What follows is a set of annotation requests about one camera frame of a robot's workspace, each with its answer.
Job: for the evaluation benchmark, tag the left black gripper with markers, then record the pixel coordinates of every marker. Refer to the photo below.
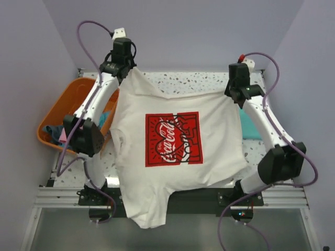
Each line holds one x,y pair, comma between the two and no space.
132,63

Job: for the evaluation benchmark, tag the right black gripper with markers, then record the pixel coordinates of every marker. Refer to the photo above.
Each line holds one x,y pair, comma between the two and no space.
227,89

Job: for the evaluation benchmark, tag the white t shirt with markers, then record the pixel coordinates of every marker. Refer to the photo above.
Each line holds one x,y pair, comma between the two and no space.
166,143

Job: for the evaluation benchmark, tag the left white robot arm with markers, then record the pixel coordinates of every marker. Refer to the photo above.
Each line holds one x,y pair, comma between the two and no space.
83,133

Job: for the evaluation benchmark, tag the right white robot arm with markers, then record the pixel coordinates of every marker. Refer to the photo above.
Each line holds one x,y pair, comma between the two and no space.
284,157

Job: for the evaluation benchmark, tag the folded teal t shirt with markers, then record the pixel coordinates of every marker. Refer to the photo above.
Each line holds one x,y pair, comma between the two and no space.
249,130

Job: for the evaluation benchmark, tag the teal t shirt in basket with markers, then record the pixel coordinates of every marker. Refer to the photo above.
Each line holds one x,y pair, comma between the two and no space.
103,119

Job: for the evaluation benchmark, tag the orange plastic basket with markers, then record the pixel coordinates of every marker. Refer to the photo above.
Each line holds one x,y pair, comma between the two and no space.
68,103

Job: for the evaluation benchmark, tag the pink t shirt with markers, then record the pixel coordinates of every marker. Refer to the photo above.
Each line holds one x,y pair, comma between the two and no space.
62,137

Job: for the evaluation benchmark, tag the dark grey t shirt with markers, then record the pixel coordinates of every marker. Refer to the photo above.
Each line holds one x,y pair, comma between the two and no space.
55,132

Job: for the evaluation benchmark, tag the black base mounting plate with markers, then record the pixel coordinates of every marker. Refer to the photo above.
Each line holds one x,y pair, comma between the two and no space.
197,201

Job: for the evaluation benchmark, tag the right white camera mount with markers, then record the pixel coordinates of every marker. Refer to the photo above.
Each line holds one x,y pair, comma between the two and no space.
249,62

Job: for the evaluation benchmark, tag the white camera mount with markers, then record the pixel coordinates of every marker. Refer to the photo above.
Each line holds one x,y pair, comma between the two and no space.
119,33
249,62

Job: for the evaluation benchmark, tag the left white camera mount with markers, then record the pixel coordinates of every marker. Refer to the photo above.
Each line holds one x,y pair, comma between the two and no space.
119,33

